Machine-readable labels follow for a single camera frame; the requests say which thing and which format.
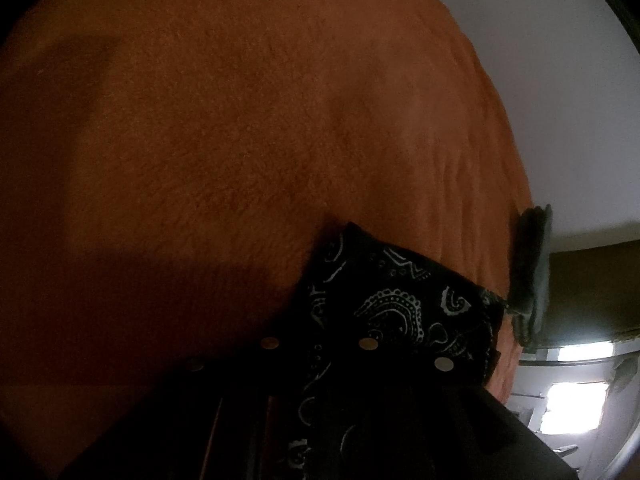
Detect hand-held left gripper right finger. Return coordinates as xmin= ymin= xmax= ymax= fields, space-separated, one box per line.
xmin=345 ymin=335 xmax=581 ymax=480

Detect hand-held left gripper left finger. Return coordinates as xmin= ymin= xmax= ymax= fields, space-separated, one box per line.
xmin=60 ymin=310 xmax=311 ymax=480

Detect black paisley print cloth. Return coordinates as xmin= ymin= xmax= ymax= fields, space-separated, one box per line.
xmin=287 ymin=221 xmax=503 ymax=476

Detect grey folded clothes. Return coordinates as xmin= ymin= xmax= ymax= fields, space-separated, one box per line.
xmin=507 ymin=204 xmax=554 ymax=348

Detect bright window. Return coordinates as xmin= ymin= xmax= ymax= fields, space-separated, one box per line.
xmin=539 ymin=381 xmax=608 ymax=435

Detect brown wooden board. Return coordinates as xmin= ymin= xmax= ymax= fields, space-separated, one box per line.
xmin=530 ymin=240 xmax=640 ymax=351

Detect orange blanket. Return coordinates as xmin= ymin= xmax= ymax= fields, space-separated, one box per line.
xmin=0 ymin=0 xmax=533 ymax=480

